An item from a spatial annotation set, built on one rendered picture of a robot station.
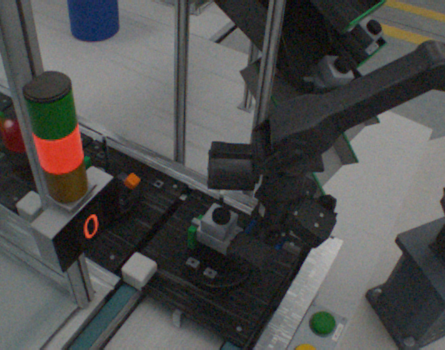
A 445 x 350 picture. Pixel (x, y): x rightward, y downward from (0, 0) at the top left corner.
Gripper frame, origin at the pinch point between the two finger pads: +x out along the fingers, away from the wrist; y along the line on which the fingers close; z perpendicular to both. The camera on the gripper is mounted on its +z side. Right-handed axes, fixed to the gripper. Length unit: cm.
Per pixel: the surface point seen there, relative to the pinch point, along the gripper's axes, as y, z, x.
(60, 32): 53, -97, 23
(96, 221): -17.9, -17.7, -10.9
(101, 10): 56, -82, 13
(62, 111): -19.6, -17.9, -30.2
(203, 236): -2.2, -10.3, 4.5
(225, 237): -1.8, -6.6, 2.4
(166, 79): 50, -54, 23
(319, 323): -2.3, 12.5, 12.1
